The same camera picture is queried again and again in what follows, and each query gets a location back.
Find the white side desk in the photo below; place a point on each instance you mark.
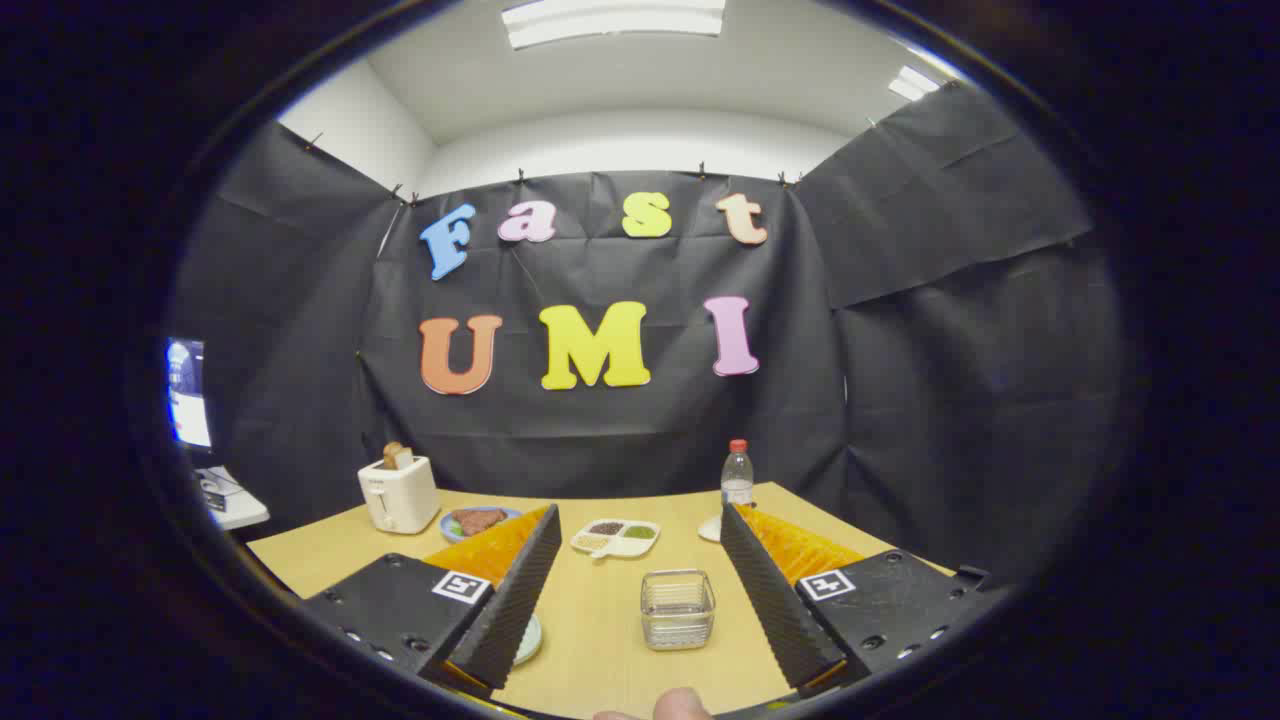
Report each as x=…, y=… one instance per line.
x=235, y=505

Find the plastic bottle with red cap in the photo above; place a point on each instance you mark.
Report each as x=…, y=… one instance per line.
x=737, y=480

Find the toasted bread slice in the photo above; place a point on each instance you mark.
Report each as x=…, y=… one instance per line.
x=396, y=456

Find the white square coaster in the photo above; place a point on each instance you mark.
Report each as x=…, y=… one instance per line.
x=710, y=530

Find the white toaster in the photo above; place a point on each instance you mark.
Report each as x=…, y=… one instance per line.
x=400, y=495

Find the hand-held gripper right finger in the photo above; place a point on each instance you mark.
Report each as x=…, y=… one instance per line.
x=770, y=600

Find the small ceiling light panel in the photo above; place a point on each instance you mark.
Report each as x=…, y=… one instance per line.
x=913, y=84

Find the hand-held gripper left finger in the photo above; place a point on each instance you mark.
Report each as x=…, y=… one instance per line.
x=515, y=600

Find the blue plate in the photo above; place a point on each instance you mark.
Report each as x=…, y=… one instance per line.
x=447, y=524

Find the black backdrop cloth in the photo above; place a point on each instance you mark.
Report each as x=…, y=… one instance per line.
x=600, y=440

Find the lit monitor screen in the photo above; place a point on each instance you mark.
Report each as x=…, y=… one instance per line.
x=188, y=395

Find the white divided dish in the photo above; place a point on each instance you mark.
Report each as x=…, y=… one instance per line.
x=615, y=540

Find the light green plate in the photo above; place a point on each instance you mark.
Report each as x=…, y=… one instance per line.
x=530, y=640

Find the brown steak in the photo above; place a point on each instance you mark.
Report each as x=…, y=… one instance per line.
x=478, y=520

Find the large ceiling light panel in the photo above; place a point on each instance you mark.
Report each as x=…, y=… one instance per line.
x=612, y=22

